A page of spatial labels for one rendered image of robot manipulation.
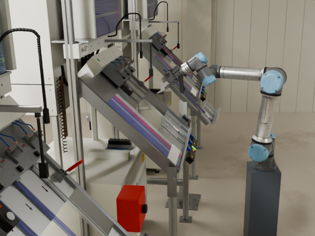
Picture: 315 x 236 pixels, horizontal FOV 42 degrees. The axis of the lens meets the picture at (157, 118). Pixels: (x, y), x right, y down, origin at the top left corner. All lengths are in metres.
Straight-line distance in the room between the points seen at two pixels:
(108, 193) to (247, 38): 3.70
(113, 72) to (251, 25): 3.38
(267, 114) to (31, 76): 1.29
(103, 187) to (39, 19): 0.94
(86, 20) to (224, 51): 3.55
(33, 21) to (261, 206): 1.71
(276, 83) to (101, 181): 1.09
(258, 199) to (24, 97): 1.51
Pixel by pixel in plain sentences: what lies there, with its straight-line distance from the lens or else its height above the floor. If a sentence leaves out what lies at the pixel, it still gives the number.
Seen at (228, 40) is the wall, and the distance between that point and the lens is 5.54.
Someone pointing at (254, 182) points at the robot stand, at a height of 0.48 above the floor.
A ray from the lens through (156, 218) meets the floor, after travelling 3.16.
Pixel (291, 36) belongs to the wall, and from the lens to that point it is 5.69.
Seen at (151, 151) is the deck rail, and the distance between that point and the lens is 2.16.
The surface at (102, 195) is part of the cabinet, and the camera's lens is 2.33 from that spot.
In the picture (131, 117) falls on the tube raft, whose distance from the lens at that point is 2.22.
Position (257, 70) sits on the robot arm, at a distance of 2.50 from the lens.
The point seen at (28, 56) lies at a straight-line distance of 2.22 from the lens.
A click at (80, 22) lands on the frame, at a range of 2.20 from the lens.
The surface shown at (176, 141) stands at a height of 0.76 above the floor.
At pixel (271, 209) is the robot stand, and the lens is 2.74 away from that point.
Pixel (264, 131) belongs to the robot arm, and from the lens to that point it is 2.43.
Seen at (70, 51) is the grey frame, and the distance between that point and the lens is 2.08.
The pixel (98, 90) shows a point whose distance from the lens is 2.22.
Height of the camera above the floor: 1.63
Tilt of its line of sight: 17 degrees down
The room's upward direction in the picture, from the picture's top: 1 degrees counter-clockwise
